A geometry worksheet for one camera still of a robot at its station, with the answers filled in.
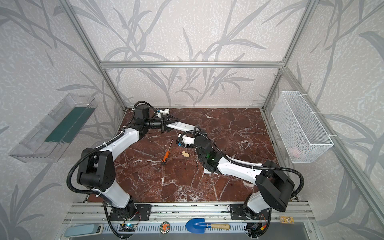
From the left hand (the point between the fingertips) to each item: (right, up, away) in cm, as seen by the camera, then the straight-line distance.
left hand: (179, 119), depth 77 cm
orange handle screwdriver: (-11, -24, +13) cm, 30 cm away
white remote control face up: (+14, -30, +8) cm, 34 cm away
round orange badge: (-6, -51, -8) cm, 52 cm away
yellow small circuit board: (+53, -48, -7) cm, 72 cm away
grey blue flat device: (-41, -49, -12) cm, 65 cm away
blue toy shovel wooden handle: (+10, -51, -7) cm, 52 cm away
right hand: (+11, -1, +2) cm, 11 cm away
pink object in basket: (+58, -16, -5) cm, 60 cm away
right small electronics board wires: (+40, -54, -3) cm, 67 cm away
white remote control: (+1, -4, +1) cm, 4 cm away
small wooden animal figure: (+1, -22, +17) cm, 28 cm away
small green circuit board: (-24, -52, -6) cm, 58 cm away
